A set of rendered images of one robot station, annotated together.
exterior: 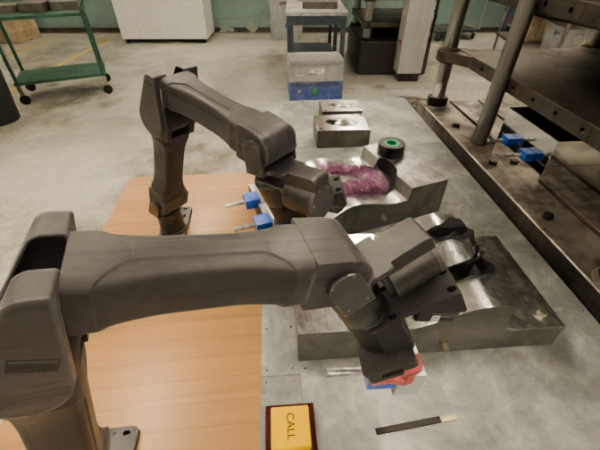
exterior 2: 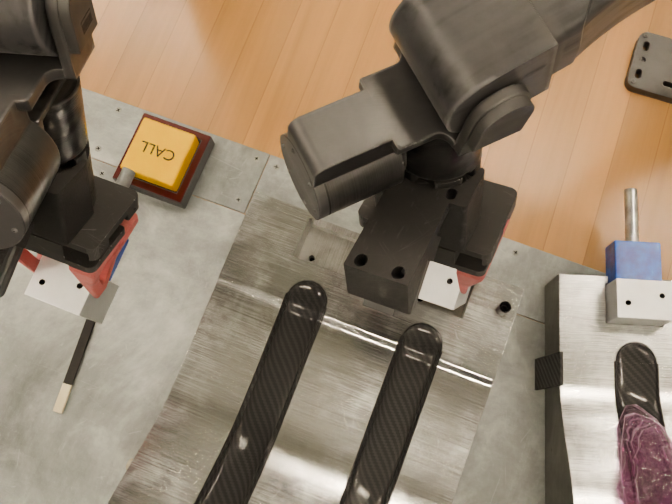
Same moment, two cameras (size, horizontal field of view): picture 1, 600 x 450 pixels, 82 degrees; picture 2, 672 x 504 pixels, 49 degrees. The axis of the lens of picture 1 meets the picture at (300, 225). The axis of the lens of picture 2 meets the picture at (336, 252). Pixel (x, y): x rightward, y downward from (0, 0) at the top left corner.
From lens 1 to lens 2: 0.56 m
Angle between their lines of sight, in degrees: 59
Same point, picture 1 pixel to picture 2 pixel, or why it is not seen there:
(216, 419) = (240, 78)
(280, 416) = (176, 143)
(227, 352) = not seen: hidden behind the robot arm
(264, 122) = (485, 18)
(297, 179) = (335, 105)
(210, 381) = (301, 82)
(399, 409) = (114, 333)
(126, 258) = not seen: outside the picture
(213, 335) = not seen: hidden behind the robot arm
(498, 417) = (19, 480)
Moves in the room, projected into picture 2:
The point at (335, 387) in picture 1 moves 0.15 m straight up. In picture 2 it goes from (195, 256) to (156, 211)
